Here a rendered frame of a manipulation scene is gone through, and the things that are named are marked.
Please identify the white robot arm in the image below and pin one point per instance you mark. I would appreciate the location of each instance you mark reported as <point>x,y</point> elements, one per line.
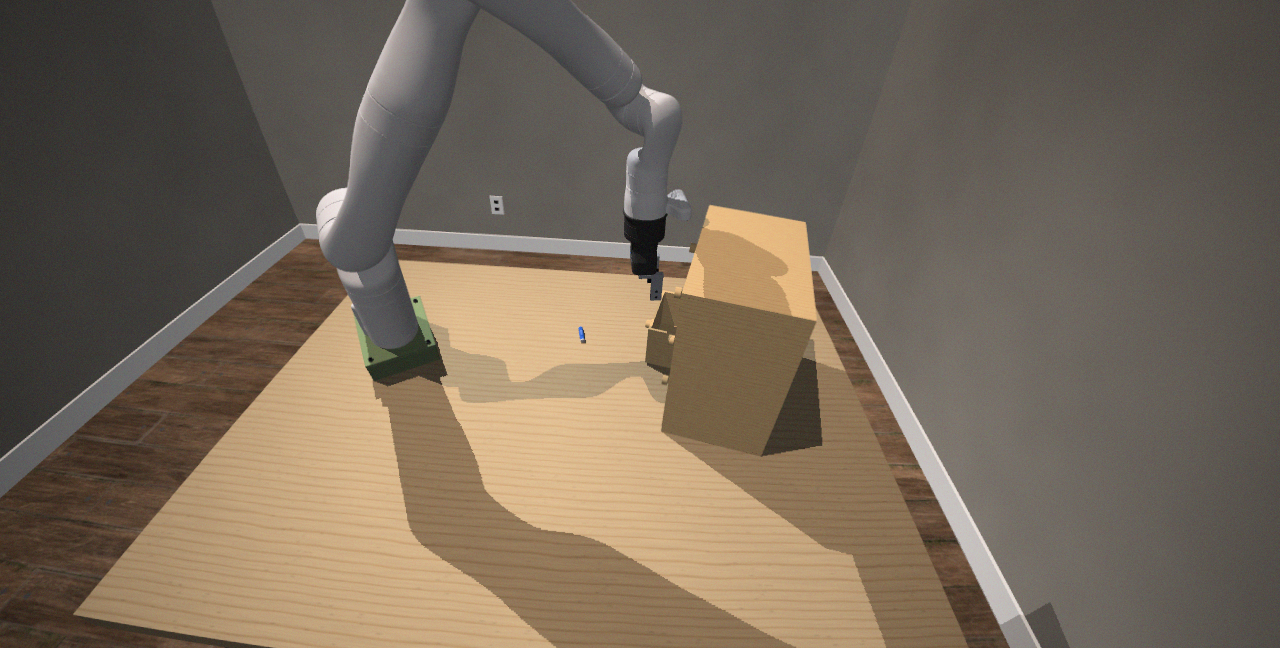
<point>404,106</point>

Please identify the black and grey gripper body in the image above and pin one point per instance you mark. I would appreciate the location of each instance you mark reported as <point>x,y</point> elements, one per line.
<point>644,224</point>

